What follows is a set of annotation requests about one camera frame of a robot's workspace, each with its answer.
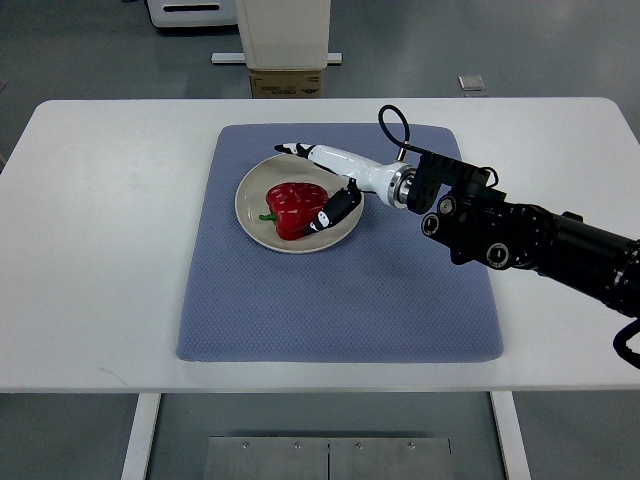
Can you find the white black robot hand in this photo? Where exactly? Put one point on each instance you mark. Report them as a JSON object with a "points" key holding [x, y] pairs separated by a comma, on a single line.
{"points": [[363, 175]]}

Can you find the red bell pepper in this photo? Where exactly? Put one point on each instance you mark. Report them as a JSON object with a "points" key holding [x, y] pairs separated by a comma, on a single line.
{"points": [[293, 206]]}

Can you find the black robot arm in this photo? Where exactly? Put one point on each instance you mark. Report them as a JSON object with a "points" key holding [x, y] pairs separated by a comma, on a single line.
{"points": [[463, 210]]}

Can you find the cream round plate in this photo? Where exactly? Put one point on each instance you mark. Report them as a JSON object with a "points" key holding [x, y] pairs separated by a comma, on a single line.
{"points": [[250, 202]]}

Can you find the blue grey textured mat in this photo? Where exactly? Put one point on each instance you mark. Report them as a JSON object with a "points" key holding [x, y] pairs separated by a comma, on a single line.
{"points": [[384, 294]]}

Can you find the grey floor outlet cover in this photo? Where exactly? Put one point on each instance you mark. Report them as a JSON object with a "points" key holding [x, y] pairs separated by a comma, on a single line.
{"points": [[471, 83]]}

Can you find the cardboard box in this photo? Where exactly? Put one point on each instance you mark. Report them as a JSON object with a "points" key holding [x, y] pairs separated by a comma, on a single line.
{"points": [[287, 84]]}

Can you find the white cabinet with slot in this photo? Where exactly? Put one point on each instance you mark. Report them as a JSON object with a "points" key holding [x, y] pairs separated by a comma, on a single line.
{"points": [[191, 13]]}

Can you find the white table leg right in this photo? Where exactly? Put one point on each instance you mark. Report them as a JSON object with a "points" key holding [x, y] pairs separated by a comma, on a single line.
{"points": [[512, 447]]}

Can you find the white table leg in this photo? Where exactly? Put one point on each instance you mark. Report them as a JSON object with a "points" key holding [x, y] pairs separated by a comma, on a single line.
{"points": [[512, 447], [141, 437]]}

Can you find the white table leg left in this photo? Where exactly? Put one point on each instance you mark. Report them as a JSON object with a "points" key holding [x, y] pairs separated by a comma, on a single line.
{"points": [[141, 437]]}

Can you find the white pedestal column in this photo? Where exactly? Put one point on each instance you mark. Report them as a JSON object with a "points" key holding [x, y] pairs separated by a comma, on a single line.
{"points": [[282, 36]]}

